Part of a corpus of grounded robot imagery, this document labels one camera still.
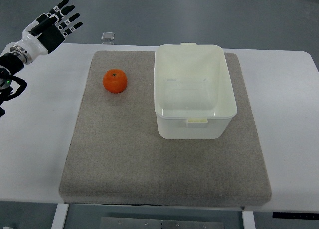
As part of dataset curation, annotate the white right table leg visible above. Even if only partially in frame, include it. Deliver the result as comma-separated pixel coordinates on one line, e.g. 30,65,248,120
242,209,256,229

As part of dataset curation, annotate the grey metal base plate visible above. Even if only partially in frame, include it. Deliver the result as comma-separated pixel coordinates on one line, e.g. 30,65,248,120
99,217,225,229

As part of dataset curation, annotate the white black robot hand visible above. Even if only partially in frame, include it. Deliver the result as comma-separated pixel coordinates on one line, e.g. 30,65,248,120
10,0,83,65

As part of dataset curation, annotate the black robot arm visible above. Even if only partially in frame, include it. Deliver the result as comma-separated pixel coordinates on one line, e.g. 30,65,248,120
0,51,27,105

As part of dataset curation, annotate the white plastic box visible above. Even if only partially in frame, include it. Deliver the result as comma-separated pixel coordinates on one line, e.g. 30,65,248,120
154,43,237,139

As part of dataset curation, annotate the white table leg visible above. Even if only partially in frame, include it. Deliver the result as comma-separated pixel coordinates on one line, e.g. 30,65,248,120
242,209,256,229
51,204,69,229

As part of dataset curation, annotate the black table control panel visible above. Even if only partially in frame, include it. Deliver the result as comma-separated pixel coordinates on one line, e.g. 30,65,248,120
272,212,319,220

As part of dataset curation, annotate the grey felt mat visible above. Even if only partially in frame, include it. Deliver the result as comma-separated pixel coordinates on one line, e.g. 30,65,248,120
59,51,272,207

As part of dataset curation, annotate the orange fruit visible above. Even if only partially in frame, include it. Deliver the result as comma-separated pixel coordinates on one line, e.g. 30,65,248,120
102,69,128,94

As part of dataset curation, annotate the white left table leg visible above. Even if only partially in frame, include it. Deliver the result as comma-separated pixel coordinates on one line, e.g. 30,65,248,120
51,204,69,229

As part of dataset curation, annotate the small clear floor plate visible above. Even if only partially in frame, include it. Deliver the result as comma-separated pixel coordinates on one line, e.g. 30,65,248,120
101,32,115,41

